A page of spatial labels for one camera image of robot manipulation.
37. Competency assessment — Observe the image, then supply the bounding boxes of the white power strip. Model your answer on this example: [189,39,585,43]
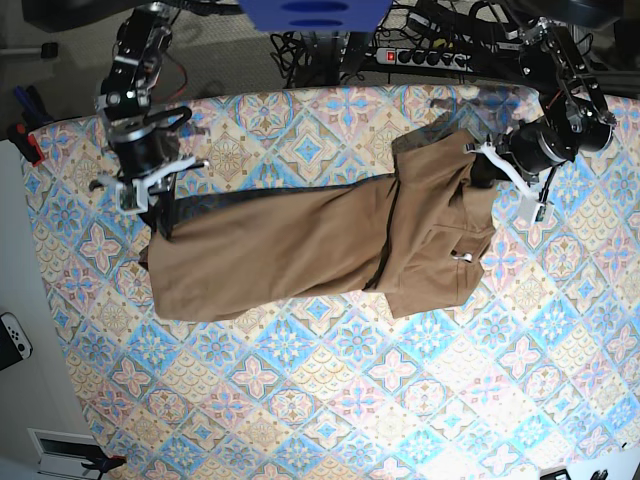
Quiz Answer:
[374,47,473,72]

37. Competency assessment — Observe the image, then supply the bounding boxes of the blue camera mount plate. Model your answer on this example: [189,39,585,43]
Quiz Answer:
[239,0,392,33]

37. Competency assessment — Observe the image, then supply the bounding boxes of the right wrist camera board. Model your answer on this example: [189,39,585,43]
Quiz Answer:
[116,184,149,215]

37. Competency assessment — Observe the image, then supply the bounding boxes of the brown t-shirt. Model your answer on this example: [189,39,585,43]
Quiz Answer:
[147,130,496,322]

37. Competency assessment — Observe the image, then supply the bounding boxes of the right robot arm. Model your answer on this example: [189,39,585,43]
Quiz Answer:
[89,2,207,240]

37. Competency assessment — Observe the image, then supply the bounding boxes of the white game controller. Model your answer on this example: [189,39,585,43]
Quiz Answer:
[1,312,33,359]

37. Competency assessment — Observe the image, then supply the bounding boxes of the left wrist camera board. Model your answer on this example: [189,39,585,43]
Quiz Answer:
[517,197,555,226]

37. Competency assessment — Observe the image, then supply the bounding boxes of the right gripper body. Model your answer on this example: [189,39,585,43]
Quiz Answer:
[89,155,209,214]

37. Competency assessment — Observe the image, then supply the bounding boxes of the white wall vent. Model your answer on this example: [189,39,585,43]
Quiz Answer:
[27,428,102,479]

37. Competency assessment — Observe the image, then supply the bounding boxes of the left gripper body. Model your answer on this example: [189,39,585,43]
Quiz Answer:
[463,134,558,202]

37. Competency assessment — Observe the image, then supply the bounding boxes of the red black table clamp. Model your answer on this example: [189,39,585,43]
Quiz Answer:
[6,123,45,167]

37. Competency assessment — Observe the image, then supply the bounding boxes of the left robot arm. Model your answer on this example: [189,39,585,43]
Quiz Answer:
[464,17,616,225]

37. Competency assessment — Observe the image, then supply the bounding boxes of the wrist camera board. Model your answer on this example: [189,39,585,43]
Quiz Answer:
[517,197,555,226]
[116,184,149,215]

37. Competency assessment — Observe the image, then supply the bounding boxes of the orange black bottom clamp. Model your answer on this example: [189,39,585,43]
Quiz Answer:
[81,456,127,479]

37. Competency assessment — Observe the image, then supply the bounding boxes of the patterned tile tablecloth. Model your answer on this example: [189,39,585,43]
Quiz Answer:
[23,97,639,479]

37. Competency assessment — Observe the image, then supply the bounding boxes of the blue handled clamp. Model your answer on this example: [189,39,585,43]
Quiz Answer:
[13,85,54,129]

